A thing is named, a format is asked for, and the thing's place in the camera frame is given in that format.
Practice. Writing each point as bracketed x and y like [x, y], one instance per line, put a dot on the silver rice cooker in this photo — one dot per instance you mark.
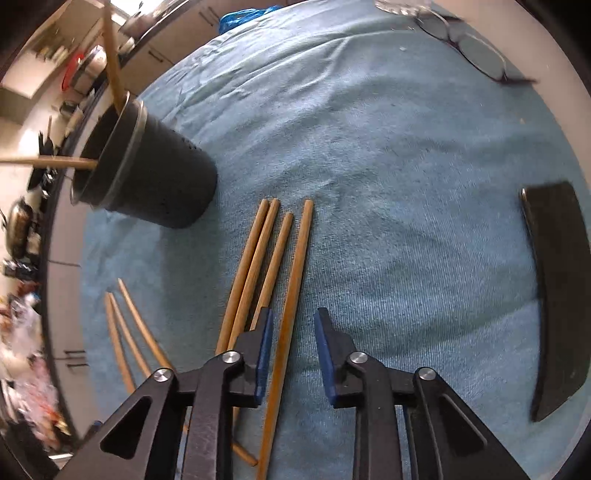
[94, 67]

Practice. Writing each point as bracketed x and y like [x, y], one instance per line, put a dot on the blue plastic bag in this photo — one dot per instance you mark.
[235, 19]

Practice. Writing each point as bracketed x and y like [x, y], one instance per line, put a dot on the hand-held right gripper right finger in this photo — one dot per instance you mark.
[323, 355]

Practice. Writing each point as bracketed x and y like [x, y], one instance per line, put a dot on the red plastic lid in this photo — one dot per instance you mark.
[69, 74]

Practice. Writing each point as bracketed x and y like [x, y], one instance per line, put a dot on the black utensil holder cup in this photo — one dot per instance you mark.
[171, 180]

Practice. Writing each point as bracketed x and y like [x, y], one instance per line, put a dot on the wooden chopstick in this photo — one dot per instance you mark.
[293, 300]
[258, 263]
[119, 344]
[113, 60]
[144, 323]
[273, 263]
[134, 344]
[51, 161]
[246, 263]

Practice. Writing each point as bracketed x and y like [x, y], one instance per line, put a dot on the dark-framed eyeglasses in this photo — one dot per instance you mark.
[480, 54]

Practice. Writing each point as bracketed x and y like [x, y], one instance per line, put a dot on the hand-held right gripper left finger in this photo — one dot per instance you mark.
[263, 350]

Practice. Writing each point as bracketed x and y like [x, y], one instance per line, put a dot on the blue towel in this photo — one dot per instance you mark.
[392, 184]

